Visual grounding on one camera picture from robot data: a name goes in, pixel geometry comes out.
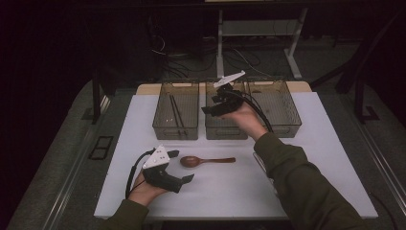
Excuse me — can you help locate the white metal desk frame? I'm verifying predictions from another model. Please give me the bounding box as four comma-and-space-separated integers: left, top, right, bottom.
215, 8, 309, 81

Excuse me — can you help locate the black floor cable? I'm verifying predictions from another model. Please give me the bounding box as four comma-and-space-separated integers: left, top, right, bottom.
367, 191, 400, 230

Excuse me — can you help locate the brown wooden spoon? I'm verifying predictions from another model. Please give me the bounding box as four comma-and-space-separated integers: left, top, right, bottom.
179, 155, 237, 169

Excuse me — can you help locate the black metal stand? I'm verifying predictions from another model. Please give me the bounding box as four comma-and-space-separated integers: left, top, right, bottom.
353, 76, 381, 125

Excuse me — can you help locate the smoky transparent plastic bin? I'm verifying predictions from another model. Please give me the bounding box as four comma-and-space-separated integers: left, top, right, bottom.
204, 80, 252, 141
152, 80, 200, 141
245, 79, 303, 139

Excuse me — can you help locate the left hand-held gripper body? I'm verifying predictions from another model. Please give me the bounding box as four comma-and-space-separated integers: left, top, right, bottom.
142, 144, 185, 195

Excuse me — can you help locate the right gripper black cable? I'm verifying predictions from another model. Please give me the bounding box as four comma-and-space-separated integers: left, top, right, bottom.
234, 90, 275, 134

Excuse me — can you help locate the white floor cable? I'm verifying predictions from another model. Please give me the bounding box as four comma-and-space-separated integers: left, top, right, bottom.
232, 47, 273, 79

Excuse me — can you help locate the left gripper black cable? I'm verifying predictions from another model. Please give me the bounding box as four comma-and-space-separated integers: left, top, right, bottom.
124, 148, 156, 199

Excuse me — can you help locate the thin metal rod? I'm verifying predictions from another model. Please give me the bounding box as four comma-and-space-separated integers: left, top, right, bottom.
252, 151, 268, 175

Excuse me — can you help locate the white table mat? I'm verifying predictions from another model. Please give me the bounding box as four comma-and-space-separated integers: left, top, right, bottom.
93, 91, 379, 220

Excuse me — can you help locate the person's right hand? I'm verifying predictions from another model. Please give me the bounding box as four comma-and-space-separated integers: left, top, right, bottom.
223, 102, 269, 143

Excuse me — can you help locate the metal floor rail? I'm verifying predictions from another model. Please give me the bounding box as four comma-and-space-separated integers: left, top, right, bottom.
349, 119, 406, 207
41, 95, 112, 230

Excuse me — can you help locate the person's left hand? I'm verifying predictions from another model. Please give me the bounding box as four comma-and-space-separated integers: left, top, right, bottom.
127, 172, 169, 207

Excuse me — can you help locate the tangle of black floor cables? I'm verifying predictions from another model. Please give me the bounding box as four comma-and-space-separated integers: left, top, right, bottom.
148, 34, 224, 80

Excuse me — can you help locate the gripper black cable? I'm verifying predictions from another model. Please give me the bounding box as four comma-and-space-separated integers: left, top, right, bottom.
124, 148, 156, 199
234, 90, 275, 134

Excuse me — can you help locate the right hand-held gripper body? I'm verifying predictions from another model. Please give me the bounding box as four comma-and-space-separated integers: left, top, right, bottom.
209, 70, 247, 117

